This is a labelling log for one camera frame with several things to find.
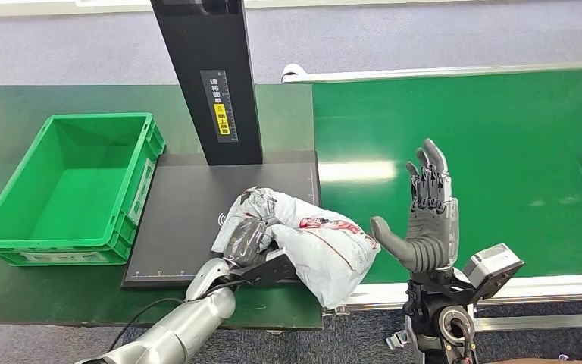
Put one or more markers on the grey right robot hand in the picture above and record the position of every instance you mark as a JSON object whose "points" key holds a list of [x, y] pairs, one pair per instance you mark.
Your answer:
{"points": [[429, 236]]}

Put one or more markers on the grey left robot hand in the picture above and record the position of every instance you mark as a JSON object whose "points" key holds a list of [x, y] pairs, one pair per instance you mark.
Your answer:
{"points": [[246, 243]]}

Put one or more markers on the white plastic mailer with red print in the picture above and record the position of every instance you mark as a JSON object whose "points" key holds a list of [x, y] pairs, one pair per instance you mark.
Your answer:
{"points": [[321, 246]]}

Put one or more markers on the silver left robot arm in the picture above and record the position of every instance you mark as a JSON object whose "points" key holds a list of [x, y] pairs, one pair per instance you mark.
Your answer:
{"points": [[185, 326]]}

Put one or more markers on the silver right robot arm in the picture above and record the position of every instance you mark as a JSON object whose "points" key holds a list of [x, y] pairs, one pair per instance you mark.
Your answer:
{"points": [[441, 321]]}

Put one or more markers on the black scanner machine with column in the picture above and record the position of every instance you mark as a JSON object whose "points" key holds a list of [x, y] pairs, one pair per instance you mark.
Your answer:
{"points": [[190, 201]]}

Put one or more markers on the green conveyor belt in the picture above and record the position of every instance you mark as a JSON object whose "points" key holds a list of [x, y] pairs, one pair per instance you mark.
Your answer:
{"points": [[512, 125]]}

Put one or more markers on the black and yellow column label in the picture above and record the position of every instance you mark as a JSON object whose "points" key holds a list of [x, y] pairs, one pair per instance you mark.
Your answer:
{"points": [[219, 105]]}

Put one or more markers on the green plastic crate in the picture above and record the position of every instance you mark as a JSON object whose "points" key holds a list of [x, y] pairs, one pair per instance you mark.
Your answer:
{"points": [[77, 196]]}

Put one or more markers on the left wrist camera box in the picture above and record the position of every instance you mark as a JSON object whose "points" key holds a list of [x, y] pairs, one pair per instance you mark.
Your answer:
{"points": [[271, 269]]}

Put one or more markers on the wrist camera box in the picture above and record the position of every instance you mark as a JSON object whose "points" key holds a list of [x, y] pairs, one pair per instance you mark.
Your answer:
{"points": [[271, 269], [492, 269]]}

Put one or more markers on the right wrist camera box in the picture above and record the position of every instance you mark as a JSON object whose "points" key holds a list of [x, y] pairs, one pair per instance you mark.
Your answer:
{"points": [[492, 269]]}

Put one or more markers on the metal conveyor leg bracket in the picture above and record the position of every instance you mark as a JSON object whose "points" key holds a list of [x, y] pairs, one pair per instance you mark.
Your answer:
{"points": [[399, 340]]}

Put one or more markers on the silver conveyor frame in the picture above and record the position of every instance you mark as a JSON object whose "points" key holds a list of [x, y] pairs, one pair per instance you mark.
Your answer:
{"points": [[547, 289]]}

